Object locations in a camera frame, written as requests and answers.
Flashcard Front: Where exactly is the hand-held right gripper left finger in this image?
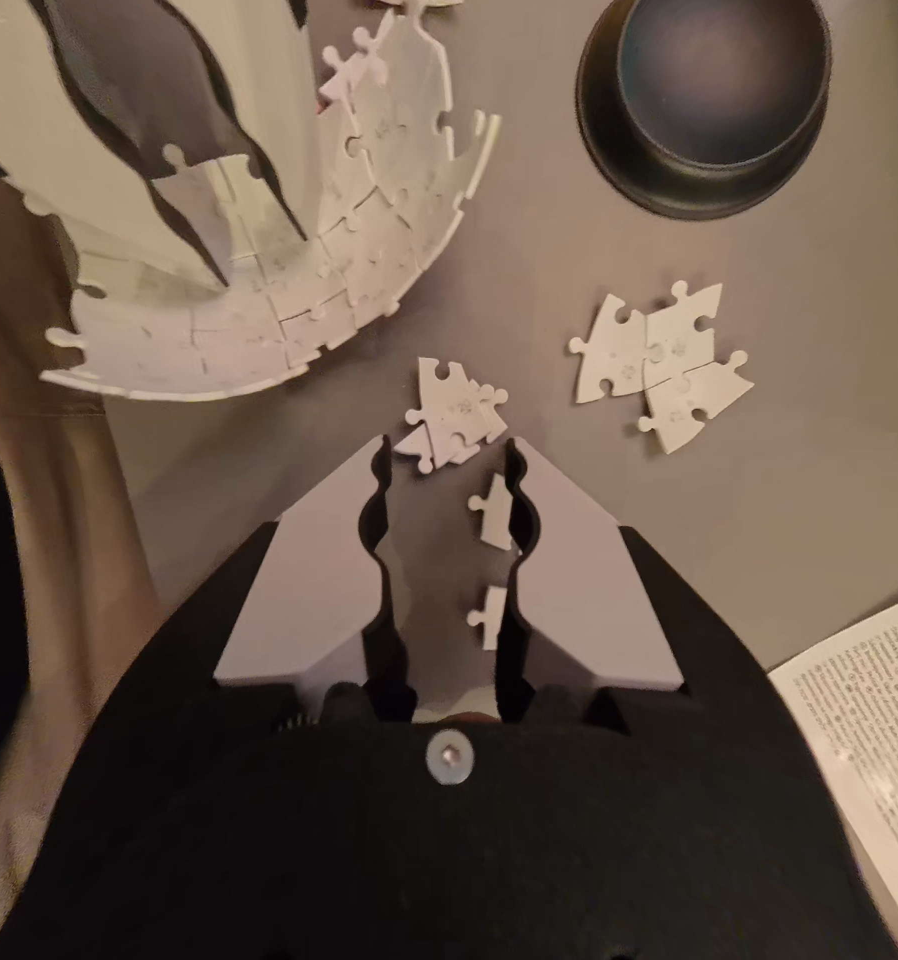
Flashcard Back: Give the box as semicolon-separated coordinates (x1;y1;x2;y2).
213;433;419;723

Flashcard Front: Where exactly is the printed instruction leaflet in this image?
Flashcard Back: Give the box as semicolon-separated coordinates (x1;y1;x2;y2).
767;609;898;960

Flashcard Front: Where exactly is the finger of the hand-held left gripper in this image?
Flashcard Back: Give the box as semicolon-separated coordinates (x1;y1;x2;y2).
155;0;324;243
0;0;230;291

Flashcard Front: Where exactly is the partly built white puzzle ball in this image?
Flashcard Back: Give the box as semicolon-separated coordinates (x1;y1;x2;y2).
21;0;504;404

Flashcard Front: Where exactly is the white puzzle piece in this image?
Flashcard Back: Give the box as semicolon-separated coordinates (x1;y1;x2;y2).
405;357;495;470
567;292;654;408
636;349;756;456
467;472;513;550
642;280;725;370
393;381;511;476
465;585;510;652

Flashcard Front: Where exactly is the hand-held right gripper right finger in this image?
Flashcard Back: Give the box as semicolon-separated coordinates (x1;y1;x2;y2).
494;437;688;723

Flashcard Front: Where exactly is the black round stand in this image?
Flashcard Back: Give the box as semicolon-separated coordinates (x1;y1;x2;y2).
575;0;834;221

